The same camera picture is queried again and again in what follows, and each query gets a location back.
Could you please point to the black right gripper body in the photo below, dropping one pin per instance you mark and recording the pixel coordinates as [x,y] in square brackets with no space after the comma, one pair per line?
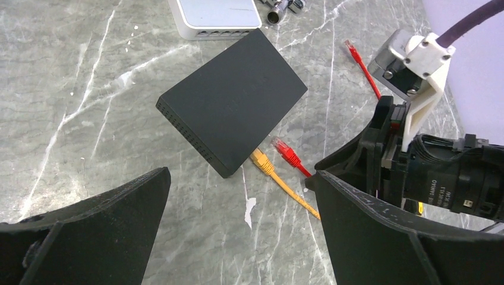
[369,161]

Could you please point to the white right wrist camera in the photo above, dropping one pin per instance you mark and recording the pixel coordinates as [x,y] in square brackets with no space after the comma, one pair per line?
[415,68]

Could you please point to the small white switch box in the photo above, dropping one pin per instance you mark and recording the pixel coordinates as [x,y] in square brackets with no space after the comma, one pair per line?
[214,19]

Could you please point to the black orange stubby screwdriver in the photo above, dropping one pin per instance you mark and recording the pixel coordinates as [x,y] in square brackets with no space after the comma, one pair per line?
[419,207]

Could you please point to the chrome socket adapter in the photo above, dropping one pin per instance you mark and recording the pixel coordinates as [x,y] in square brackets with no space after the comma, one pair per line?
[279,8]

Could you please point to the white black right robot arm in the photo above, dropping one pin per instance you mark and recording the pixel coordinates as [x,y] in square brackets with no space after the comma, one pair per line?
[462,176]

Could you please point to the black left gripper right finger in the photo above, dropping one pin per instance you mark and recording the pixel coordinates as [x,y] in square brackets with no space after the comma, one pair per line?
[370,241]

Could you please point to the black network switch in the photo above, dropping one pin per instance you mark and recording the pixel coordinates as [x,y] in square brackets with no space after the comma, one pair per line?
[227,107]

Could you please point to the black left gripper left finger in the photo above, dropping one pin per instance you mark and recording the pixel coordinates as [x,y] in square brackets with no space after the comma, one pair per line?
[104,239]

